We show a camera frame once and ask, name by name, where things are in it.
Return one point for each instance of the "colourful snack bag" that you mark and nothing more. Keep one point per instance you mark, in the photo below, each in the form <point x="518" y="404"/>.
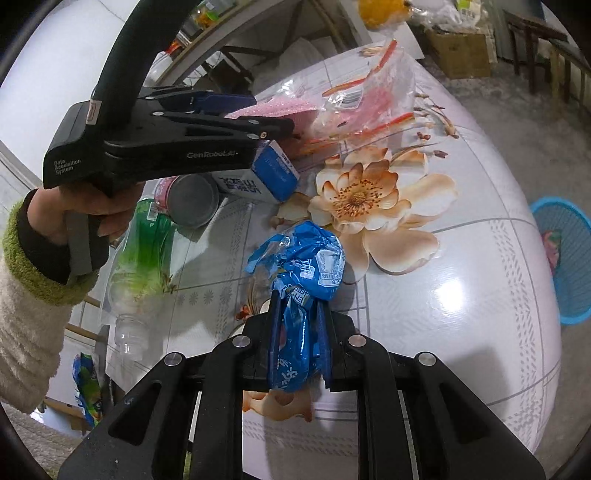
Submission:
<point x="87" y="392"/>

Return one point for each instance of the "green plastic bottle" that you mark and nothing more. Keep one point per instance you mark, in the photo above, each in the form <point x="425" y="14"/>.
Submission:
<point x="143" y="258"/>

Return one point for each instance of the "clear bag red stripes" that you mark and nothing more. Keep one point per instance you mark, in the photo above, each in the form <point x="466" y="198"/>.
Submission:
<point x="369" y="97"/>

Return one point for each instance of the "person's left hand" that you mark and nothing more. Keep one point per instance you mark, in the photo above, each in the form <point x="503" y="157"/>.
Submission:
<point x="48" y="207"/>

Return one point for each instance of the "pink sponge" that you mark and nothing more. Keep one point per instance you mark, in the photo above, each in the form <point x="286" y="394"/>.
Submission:
<point x="295" y="113"/>

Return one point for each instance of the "blue toothpaste box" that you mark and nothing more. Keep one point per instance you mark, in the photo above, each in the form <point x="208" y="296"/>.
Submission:
<point x="272" y="168"/>

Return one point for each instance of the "person's left forearm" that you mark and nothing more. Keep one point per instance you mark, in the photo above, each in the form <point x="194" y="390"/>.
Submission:
<point x="27" y="323"/>

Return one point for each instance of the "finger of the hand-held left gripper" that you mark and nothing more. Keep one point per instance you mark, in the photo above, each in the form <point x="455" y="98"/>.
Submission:
<point x="221" y="101"/>
<point x="258" y="128"/>

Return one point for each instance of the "blue plastic wrapper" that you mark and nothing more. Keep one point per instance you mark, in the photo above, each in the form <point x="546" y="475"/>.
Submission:
<point x="304" y="263"/>

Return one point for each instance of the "floral tablecloth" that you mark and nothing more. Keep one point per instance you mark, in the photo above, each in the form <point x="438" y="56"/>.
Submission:
<point x="461" y="277"/>

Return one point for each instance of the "blue plastic basket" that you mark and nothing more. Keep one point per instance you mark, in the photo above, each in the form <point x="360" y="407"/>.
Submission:
<point x="570" y="295"/>

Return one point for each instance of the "cardboard box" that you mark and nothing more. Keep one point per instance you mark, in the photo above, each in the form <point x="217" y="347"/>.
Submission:
<point x="461" y="55"/>

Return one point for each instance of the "yellow plastic bag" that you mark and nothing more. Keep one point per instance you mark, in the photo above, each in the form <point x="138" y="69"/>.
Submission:
<point x="383" y="11"/>

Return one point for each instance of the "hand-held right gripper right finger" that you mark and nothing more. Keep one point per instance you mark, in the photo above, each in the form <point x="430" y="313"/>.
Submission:
<point x="324" y="350"/>

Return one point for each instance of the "dark wooden stool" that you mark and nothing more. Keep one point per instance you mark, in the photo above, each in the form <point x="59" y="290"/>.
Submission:
<point x="531" y="27"/>

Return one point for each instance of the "metal can pink label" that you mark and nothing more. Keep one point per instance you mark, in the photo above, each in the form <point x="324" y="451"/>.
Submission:
<point x="194" y="201"/>

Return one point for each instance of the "clear plastic bags heap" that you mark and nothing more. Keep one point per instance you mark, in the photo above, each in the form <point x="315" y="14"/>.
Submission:
<point x="429" y="21"/>

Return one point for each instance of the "white green printed bag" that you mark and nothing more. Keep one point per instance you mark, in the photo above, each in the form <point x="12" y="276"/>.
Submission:
<point x="466" y="5"/>

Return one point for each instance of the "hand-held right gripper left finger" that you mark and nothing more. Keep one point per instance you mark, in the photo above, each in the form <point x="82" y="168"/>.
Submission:
<point x="274" y="337"/>

